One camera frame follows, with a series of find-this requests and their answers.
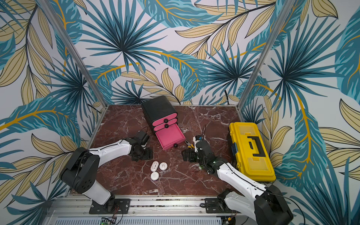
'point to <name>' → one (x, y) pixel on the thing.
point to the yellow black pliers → (190, 145)
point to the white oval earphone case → (154, 166)
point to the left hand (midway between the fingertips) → (146, 158)
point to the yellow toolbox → (252, 156)
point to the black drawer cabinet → (157, 109)
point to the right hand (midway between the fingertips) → (188, 151)
